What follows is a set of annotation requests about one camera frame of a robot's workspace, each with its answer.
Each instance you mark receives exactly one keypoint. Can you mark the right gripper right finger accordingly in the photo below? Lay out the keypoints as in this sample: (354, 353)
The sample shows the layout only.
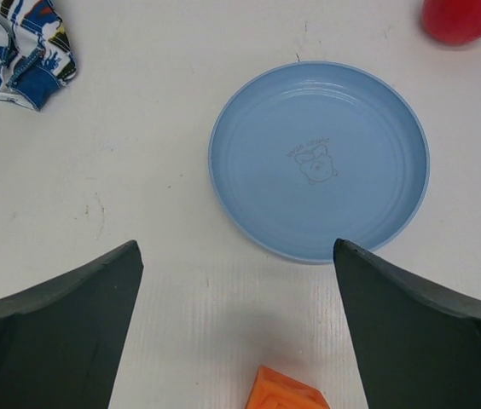
(417, 343)

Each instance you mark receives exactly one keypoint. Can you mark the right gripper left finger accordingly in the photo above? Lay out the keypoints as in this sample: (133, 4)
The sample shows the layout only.
(61, 341)

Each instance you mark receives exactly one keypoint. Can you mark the blue white patterned cloth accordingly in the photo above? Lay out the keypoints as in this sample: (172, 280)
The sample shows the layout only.
(36, 58)

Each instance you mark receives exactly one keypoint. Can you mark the orange cube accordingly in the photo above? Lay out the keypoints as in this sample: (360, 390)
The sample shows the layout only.
(272, 389)

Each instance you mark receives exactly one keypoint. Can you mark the light blue plastic plate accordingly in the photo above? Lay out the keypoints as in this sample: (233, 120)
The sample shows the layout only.
(315, 151)

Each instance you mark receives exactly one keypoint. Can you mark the red apple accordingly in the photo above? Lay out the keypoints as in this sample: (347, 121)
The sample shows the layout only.
(452, 22)

